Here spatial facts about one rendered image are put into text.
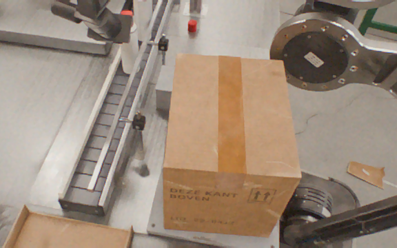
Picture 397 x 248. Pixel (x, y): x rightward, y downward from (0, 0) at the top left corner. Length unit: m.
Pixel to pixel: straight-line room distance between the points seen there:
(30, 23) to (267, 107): 0.92
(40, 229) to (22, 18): 0.77
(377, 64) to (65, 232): 0.78
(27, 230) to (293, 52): 0.73
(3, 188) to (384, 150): 1.93
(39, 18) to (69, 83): 0.31
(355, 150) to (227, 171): 1.66
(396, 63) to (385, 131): 1.57
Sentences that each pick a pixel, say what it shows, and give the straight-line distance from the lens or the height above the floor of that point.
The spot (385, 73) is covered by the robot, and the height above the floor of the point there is 1.14.
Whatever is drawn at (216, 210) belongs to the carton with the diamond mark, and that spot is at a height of 0.97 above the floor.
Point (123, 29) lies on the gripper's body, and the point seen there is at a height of 1.13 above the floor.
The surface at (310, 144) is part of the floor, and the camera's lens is 2.20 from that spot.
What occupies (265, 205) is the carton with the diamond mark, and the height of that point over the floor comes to 1.01.
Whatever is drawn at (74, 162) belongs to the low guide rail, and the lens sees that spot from 0.93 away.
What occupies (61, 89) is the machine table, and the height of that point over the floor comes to 0.83.
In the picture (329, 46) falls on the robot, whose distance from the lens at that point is 0.86.
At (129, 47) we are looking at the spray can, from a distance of 1.07.
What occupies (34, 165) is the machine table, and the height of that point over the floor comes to 0.83.
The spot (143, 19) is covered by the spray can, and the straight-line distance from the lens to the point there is 1.20.
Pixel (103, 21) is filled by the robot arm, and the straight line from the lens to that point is 0.81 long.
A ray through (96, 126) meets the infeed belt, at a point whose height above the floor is 0.88.
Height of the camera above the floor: 1.68
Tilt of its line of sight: 49 degrees down
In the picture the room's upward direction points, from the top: 2 degrees clockwise
